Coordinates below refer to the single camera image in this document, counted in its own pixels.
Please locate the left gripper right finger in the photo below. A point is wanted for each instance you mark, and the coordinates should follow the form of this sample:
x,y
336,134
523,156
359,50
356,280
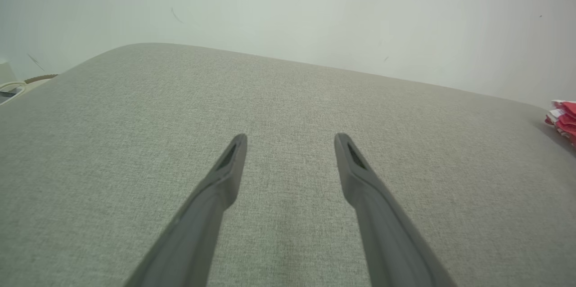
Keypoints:
x,y
378,224

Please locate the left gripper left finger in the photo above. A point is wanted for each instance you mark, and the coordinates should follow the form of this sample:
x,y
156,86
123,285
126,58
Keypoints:
x,y
202,224

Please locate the red basketball jersey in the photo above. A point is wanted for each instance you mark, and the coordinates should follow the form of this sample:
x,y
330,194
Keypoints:
x,y
568,129

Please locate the grey fabric sofa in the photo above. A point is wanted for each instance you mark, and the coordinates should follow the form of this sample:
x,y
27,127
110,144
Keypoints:
x,y
288,120

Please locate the cream perforated laundry basket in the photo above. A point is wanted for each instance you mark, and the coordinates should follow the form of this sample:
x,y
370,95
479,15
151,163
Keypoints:
x,y
40,78

